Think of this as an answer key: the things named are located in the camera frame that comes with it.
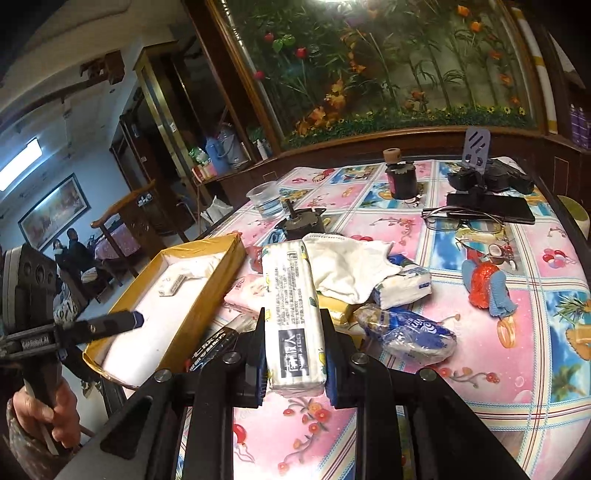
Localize black snack packet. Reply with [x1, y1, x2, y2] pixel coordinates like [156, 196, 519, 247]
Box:
[185, 314, 256, 372]

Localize white printed tissue pack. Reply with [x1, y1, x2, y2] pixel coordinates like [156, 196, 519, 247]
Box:
[262, 240, 327, 398]

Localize person's left hand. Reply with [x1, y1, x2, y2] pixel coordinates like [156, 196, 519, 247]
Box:
[12, 378, 81, 449]

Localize pink tissue pack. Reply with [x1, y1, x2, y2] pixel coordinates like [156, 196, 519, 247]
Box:
[224, 274, 266, 315]

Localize clear blue plastic bag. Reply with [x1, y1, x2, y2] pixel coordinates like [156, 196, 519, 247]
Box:
[353, 304, 457, 366]

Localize yellow cardboard box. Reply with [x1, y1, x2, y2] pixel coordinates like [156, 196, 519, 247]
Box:
[82, 234, 246, 390]

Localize white cloth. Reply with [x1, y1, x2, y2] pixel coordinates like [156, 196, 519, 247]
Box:
[303, 233, 402, 305]

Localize wooden chair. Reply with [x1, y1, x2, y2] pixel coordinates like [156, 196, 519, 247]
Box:
[89, 179, 191, 278]

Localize blue white tissue pack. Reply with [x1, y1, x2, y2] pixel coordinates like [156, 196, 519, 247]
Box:
[370, 254, 432, 310]

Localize black round holder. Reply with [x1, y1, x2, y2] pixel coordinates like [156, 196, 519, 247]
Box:
[276, 199, 325, 241]

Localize clear plastic cup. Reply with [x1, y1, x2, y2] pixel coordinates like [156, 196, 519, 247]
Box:
[246, 181, 283, 219]

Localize colourful printed tablecloth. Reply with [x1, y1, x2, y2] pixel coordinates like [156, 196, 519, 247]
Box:
[170, 156, 591, 480]

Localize red blue knitted toy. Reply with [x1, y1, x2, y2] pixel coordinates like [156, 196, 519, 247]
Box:
[462, 259, 517, 318]

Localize black rimmed eyeglasses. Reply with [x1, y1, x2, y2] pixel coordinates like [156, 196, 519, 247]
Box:
[421, 206, 504, 233]

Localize blue thermos jug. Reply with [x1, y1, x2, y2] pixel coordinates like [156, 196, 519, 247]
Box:
[205, 136, 230, 176]

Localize black cylinder with cork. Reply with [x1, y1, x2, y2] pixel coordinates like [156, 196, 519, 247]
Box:
[383, 148, 418, 200]

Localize purple marker card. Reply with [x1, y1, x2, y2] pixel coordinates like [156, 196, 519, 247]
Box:
[461, 126, 491, 175]

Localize flower mural glass panel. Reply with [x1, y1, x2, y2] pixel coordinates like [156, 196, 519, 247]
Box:
[206, 1, 546, 152]

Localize framed wall painting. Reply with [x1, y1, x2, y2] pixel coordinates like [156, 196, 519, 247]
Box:
[18, 173, 90, 251]

